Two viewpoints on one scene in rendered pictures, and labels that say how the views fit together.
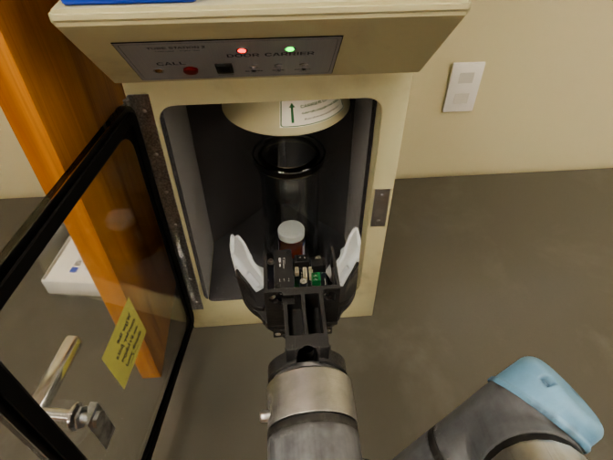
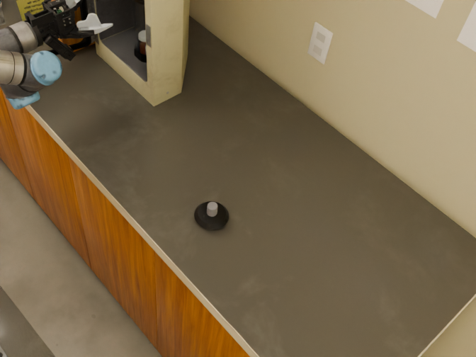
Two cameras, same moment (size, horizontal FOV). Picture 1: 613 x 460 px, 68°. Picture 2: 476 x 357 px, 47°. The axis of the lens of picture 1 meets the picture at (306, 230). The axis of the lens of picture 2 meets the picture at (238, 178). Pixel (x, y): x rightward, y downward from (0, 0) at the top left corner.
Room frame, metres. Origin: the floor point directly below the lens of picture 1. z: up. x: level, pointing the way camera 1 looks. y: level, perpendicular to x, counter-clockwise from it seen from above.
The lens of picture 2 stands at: (-0.17, -1.22, 2.16)
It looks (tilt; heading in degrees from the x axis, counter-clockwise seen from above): 50 degrees down; 46
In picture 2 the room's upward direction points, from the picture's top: 9 degrees clockwise
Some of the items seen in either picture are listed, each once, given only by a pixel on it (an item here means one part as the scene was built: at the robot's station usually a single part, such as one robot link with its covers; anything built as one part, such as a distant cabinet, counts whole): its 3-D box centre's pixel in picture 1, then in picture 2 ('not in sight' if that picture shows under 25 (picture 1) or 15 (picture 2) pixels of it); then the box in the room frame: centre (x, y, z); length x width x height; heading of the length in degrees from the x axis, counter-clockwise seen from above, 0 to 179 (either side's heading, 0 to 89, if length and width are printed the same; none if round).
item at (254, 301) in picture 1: (265, 293); not in sight; (0.31, 0.04, 1.23); 0.09 x 0.05 x 0.02; 41
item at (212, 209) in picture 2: not in sight; (212, 212); (0.39, -0.57, 0.97); 0.09 x 0.09 x 0.07
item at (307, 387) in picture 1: (306, 402); (23, 36); (0.18, 0.00, 1.24); 0.08 x 0.05 x 0.08; 95
